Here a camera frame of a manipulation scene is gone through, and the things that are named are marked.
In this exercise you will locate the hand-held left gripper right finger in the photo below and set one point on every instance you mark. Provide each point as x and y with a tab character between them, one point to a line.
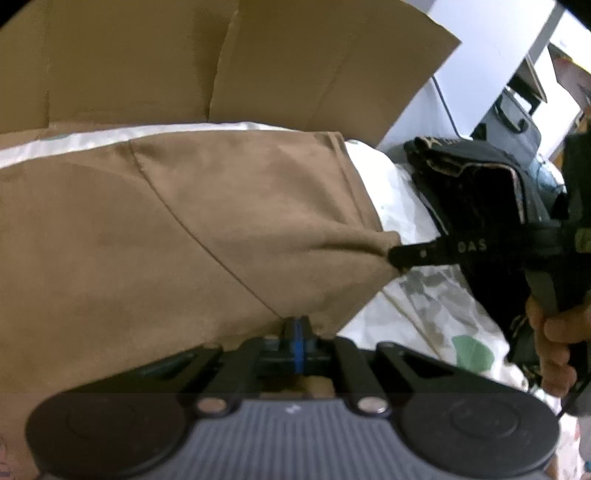
303	341

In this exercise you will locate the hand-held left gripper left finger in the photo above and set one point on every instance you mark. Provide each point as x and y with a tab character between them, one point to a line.
291	341

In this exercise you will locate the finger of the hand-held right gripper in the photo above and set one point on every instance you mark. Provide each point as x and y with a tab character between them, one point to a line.
415	254

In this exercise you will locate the brown t-shirt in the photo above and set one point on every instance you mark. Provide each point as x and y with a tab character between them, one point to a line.
161	230

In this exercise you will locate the person's right hand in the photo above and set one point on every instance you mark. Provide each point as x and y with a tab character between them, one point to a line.
556	341

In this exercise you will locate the cream printed blanket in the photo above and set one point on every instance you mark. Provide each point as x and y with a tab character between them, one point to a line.
392	184

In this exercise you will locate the black folded cloth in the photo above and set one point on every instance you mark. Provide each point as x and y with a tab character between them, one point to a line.
485	198

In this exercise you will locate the leopard print cloth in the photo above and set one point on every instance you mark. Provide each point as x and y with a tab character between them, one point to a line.
443	167

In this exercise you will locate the black suitcase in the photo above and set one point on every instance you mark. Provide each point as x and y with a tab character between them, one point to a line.
508	124

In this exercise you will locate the large cardboard sheet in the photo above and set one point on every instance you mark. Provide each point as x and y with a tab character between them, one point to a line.
231	60

